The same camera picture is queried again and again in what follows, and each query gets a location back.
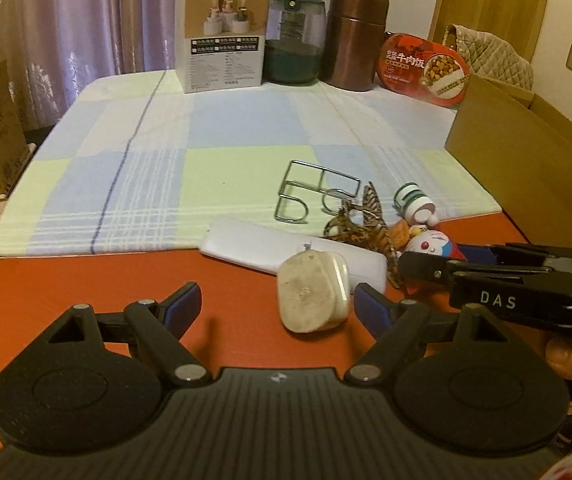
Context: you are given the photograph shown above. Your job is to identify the doraemon figure toy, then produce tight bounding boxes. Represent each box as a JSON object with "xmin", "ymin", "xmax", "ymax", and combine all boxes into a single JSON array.
[{"xmin": 390, "ymin": 220, "xmax": 465, "ymax": 260}]

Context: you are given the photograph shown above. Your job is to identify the green white pill bottle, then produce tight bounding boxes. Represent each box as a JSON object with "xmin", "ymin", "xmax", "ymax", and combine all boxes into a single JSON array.
[{"xmin": 393, "ymin": 182, "xmax": 439, "ymax": 228}]

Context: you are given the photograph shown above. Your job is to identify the brown tiger toy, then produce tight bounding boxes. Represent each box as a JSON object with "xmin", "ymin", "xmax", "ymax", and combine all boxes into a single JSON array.
[{"xmin": 323, "ymin": 181, "xmax": 403, "ymax": 289}]

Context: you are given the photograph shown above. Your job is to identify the beige earbud case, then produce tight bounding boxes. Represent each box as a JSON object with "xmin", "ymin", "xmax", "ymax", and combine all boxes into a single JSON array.
[{"xmin": 276, "ymin": 249, "xmax": 351, "ymax": 334}]

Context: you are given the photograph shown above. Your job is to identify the metal wire rack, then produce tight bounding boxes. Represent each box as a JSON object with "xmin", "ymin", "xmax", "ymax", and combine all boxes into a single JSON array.
[{"xmin": 273, "ymin": 159, "xmax": 362, "ymax": 224}]

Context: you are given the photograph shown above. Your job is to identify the brown cardboard box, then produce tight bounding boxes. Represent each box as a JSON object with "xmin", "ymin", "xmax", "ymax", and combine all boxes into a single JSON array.
[{"xmin": 446, "ymin": 75, "xmax": 572, "ymax": 247}]

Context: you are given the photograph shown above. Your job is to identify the red beef rice bowl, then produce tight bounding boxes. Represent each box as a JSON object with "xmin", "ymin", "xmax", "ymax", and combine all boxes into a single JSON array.
[{"xmin": 376, "ymin": 34, "xmax": 469, "ymax": 107}]

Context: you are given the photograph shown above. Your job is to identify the checked pastel tablecloth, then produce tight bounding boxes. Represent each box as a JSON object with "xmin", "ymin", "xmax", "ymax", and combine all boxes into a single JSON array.
[{"xmin": 0, "ymin": 70, "xmax": 500, "ymax": 257}]

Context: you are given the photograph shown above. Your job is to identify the brown metal canister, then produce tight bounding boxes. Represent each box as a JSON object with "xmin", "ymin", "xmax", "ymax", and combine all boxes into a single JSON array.
[{"xmin": 318, "ymin": 0, "xmax": 389, "ymax": 92}]

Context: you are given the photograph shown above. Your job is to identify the green glass jar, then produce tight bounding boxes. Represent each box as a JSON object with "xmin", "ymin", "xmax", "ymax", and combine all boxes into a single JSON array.
[{"xmin": 263, "ymin": 0, "xmax": 326, "ymax": 86}]

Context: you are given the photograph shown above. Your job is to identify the white product box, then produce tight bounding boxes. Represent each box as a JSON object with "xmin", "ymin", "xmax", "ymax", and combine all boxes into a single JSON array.
[{"xmin": 174, "ymin": 0, "xmax": 270, "ymax": 93}]

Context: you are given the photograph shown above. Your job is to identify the purple curtain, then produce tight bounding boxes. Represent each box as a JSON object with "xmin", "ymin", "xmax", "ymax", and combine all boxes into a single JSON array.
[{"xmin": 0, "ymin": 0, "xmax": 174, "ymax": 130}]

